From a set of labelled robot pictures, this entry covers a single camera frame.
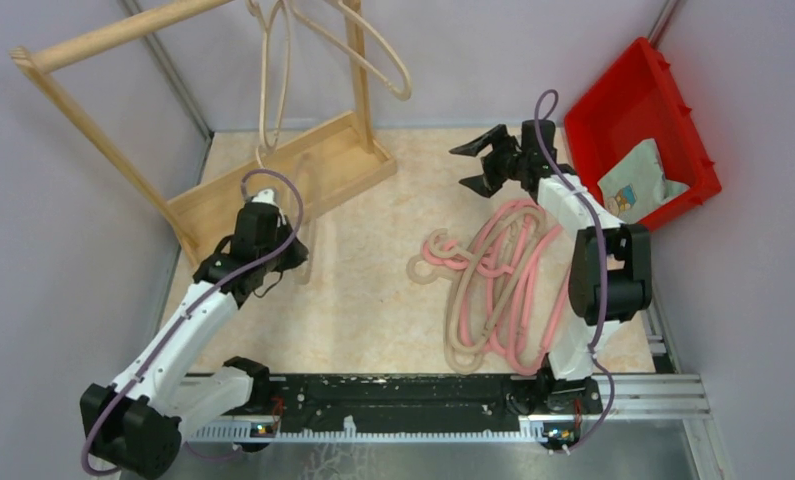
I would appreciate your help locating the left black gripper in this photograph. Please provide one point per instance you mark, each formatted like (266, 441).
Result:
(296, 256)

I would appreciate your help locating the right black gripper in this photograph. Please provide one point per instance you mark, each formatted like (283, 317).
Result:
(486, 184)

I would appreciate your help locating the beige plastic hanger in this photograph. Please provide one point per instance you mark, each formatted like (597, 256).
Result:
(272, 95)

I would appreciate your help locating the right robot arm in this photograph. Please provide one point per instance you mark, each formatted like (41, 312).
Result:
(610, 278)

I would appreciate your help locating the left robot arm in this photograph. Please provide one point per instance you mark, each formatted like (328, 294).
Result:
(178, 344)

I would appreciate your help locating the pink hanger in pile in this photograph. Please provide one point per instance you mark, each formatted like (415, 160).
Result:
(523, 285)

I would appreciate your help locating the printed cloth in bin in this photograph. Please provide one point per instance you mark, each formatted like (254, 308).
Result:
(637, 185)

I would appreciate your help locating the red plastic bin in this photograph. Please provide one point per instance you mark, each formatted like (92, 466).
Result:
(636, 99)

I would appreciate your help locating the beige hanger pile front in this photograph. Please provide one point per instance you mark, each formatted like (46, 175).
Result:
(476, 298)

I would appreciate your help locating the black base bar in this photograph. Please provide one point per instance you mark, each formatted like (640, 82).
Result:
(426, 404)

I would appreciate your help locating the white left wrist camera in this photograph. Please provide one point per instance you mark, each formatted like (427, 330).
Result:
(265, 196)

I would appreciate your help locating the aluminium rail frame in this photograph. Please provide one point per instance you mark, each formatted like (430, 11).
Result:
(649, 398)

